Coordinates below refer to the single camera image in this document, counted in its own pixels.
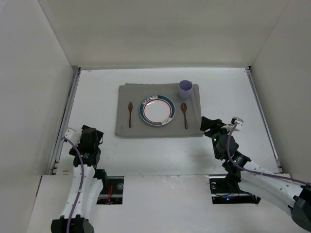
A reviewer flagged brown wooden spoon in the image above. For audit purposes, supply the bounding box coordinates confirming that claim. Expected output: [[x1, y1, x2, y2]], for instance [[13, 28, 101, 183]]
[[180, 103, 188, 129]]

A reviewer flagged lilac plastic cup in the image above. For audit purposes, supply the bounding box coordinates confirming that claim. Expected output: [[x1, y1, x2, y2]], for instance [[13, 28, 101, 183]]
[[178, 80, 193, 100]]

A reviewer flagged white plate green rim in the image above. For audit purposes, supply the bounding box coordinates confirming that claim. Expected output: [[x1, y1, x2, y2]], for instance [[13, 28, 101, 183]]
[[139, 95, 176, 127]]

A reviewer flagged brown wooden fork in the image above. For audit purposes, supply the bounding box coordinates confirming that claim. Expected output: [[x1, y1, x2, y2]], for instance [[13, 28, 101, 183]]
[[128, 102, 133, 128]]

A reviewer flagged grey cloth placemat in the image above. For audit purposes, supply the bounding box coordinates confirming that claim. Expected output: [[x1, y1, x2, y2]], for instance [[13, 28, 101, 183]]
[[115, 83, 203, 138]]

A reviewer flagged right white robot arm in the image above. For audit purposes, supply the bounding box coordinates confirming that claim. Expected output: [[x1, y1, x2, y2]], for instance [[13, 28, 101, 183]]
[[200, 116, 311, 232]]

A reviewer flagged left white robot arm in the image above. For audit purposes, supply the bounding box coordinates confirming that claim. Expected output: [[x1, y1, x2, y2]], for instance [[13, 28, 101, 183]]
[[51, 125, 108, 233]]

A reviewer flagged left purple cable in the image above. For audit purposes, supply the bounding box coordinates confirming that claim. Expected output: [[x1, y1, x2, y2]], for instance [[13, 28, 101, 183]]
[[62, 137, 86, 233]]

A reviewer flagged purple cable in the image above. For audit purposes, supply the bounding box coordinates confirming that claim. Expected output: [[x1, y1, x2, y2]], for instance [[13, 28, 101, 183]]
[[226, 122, 311, 187], [62, 137, 86, 233]]

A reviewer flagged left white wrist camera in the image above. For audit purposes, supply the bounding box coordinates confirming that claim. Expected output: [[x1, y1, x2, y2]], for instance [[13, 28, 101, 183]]
[[64, 128, 82, 146]]

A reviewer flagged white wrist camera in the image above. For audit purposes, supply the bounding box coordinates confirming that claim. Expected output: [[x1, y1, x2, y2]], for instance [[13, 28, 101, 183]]
[[64, 128, 82, 146], [221, 117, 244, 131]]

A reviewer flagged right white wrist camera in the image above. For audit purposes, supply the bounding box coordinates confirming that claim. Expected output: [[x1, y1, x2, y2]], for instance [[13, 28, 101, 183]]
[[221, 117, 244, 131]]

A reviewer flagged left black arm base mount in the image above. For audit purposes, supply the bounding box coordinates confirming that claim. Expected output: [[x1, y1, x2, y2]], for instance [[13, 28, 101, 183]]
[[94, 169, 109, 194]]

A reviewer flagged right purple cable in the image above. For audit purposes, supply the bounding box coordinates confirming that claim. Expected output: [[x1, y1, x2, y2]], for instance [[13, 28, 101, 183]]
[[226, 122, 311, 187]]

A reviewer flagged left aluminium table rail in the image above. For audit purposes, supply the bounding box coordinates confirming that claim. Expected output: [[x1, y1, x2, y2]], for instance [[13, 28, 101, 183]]
[[46, 66, 81, 175]]

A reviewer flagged aluminium table rail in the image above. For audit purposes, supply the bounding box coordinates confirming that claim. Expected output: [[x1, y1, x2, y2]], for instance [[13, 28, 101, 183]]
[[245, 67, 284, 173], [46, 66, 81, 175]]

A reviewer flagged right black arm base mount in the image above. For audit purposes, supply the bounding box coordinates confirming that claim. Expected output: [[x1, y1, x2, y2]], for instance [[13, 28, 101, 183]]
[[222, 163, 242, 193]]

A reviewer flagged right aluminium table rail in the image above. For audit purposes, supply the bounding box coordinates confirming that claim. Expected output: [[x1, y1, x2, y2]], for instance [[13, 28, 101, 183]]
[[245, 67, 284, 173]]

